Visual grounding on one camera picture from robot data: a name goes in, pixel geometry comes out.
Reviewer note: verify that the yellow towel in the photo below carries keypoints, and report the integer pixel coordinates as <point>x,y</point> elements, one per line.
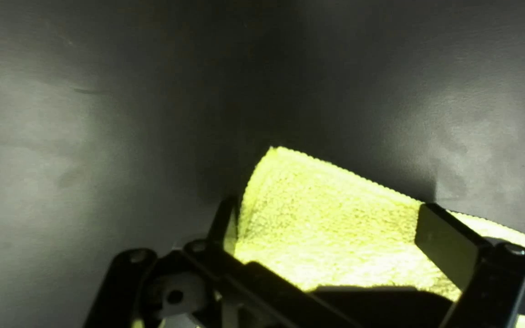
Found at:
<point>336,231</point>

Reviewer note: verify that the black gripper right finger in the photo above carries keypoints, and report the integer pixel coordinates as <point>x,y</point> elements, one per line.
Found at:
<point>500,285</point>

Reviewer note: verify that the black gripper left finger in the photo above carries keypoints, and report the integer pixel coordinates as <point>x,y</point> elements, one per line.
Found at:
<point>226,285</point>

